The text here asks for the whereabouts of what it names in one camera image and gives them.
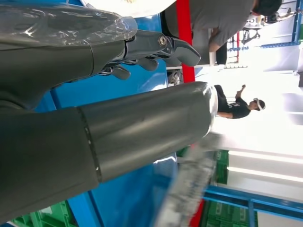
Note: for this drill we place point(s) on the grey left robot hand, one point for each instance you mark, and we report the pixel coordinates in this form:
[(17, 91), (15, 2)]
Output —
[(47, 56)]

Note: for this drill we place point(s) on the blue steel shelf rack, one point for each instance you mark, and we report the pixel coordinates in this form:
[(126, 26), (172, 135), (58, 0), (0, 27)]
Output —
[(132, 200)]

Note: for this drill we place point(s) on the green plastic crate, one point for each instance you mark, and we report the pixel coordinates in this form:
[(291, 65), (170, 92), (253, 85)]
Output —
[(47, 216), (227, 216), (221, 169)]

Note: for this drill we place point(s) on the person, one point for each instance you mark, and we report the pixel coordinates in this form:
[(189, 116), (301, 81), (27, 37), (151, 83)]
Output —
[(236, 108), (224, 18)]

